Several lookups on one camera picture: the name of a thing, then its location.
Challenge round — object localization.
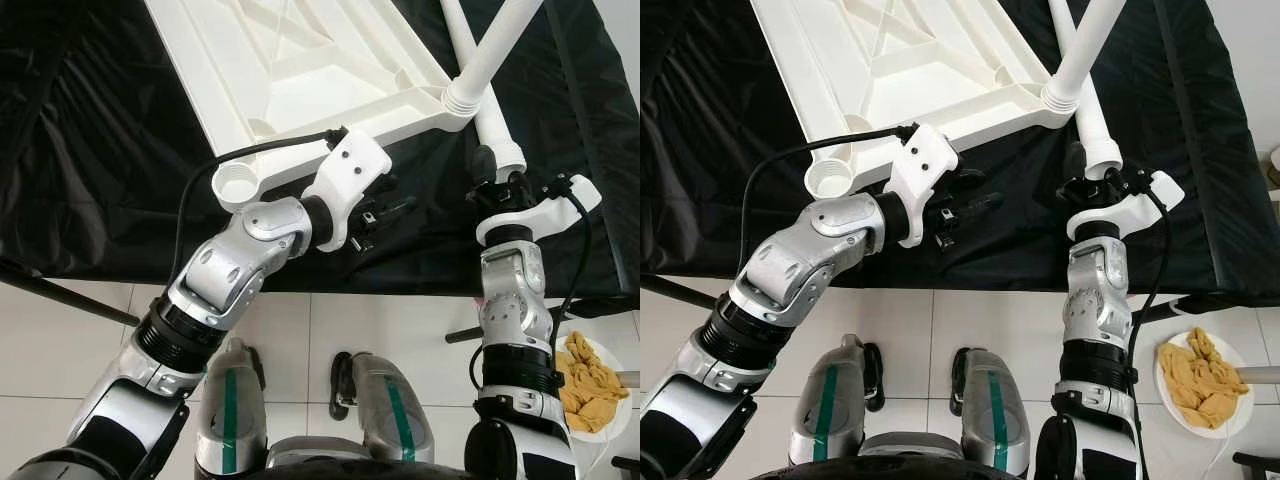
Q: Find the crumpled yellow cloth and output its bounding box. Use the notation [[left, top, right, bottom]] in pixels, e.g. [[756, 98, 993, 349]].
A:
[[1160, 328, 1251, 429], [557, 333, 631, 433]]

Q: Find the black robot waist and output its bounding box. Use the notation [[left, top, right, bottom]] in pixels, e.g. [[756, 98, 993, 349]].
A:
[[745, 440, 1046, 480], [245, 438, 471, 480]]

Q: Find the white round plate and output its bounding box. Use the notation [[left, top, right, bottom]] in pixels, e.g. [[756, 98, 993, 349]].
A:
[[555, 333, 633, 443], [1155, 328, 1254, 439]]

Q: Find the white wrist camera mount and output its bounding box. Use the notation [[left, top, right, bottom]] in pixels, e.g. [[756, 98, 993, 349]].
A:
[[1065, 170, 1186, 241], [475, 175, 603, 246], [300, 128, 393, 251], [885, 122, 959, 249]]

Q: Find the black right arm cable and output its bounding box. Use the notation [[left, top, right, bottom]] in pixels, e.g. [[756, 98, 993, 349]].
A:
[[470, 190, 593, 391], [1125, 185, 1173, 401]]

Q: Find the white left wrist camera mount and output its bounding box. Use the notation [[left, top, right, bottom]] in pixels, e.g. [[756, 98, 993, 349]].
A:
[[300, 128, 393, 251], [885, 122, 959, 249]]

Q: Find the black table cloth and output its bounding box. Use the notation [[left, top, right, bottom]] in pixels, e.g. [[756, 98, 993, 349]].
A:
[[640, 0, 1280, 319], [0, 0, 641, 321]]

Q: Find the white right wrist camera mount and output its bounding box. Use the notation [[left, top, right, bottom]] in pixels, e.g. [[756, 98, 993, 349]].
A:
[[475, 175, 603, 246], [1065, 170, 1186, 241]]

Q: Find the white plastic table top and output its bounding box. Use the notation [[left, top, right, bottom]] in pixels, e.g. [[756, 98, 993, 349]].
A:
[[750, 0, 1076, 201], [145, 0, 479, 213]]

